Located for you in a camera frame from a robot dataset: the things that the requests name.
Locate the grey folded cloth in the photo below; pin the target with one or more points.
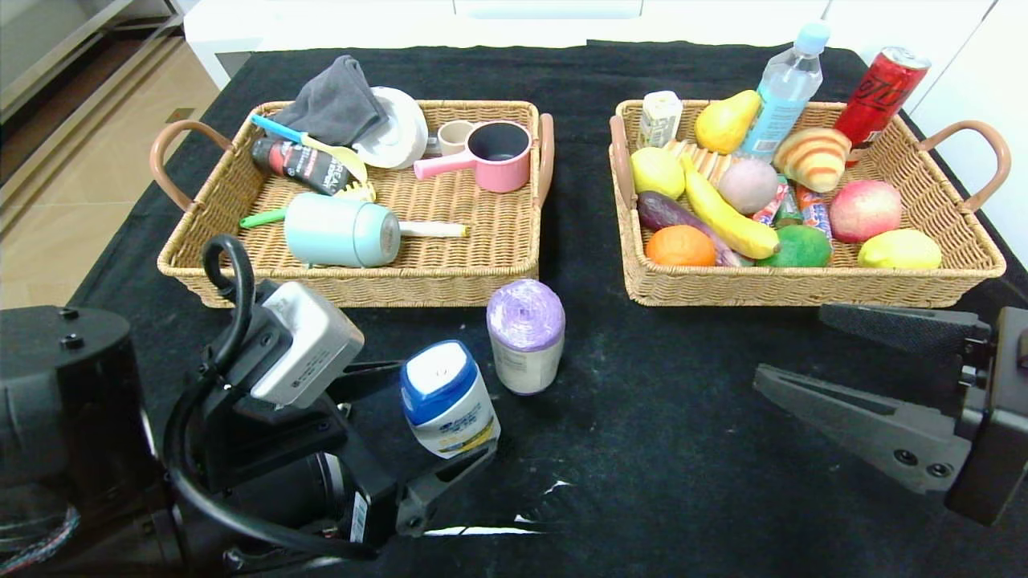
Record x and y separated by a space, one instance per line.
336 103

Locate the light teal mug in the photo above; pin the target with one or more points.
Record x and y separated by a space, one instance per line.
337 232

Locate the yellow toy pear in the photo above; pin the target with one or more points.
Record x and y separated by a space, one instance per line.
723 124

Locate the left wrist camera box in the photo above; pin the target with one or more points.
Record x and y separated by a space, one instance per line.
305 345

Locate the round yellow toy lemon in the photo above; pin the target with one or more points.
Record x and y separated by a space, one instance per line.
657 174

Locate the oval yellow toy mango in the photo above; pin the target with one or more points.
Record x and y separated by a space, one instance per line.
898 250

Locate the small beige cup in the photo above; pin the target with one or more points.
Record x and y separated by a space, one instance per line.
454 137

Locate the white plate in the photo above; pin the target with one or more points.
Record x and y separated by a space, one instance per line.
400 131

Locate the pink saucepan cup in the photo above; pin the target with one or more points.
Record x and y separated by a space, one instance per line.
506 176

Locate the green toy lime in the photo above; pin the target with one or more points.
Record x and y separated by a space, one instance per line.
795 247

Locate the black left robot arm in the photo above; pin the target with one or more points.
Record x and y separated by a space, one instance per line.
64 401

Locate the wicker basket holding food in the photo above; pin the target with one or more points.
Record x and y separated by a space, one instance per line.
803 285

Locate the white drink carton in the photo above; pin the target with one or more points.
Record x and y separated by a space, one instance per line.
658 120

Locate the red pink toy apple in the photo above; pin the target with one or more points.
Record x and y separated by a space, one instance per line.
863 211

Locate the black table cloth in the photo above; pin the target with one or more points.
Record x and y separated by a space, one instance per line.
642 417

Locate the red chewy candy stick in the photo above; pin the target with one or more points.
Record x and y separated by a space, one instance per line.
769 209

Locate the yellow toy banana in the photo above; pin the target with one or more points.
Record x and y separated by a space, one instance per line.
727 217

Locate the orange sausage stick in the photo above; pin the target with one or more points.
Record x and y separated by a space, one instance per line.
815 213

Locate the red soda can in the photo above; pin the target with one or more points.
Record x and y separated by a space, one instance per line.
875 100

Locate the purple toy eggplant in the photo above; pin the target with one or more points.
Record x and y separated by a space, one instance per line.
666 213

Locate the pale purple toy ball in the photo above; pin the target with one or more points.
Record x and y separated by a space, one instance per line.
747 186

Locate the clear water bottle blue label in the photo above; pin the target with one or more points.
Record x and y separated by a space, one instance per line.
783 96

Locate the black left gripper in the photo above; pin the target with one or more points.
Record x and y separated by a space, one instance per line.
367 507

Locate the orange toy tangerine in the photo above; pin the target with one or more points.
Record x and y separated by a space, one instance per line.
679 247

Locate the striped toy croissant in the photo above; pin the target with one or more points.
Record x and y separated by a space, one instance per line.
811 160

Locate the sliced toy bread loaf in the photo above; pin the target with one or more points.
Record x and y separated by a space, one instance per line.
707 160

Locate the black bottle red label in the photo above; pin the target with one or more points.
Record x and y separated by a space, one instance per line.
301 164

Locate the wicker basket holding utensils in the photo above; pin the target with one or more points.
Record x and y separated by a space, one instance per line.
450 265

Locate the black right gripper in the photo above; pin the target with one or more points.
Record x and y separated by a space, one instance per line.
989 417

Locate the grey metal shelf unit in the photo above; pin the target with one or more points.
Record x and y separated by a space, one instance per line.
48 40

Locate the purple trash bag roll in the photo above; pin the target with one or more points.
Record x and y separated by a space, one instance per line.
526 353

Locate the green chewing gum pack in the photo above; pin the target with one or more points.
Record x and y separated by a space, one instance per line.
789 210

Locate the white bottle blue cap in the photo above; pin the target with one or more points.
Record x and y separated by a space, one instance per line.
450 409

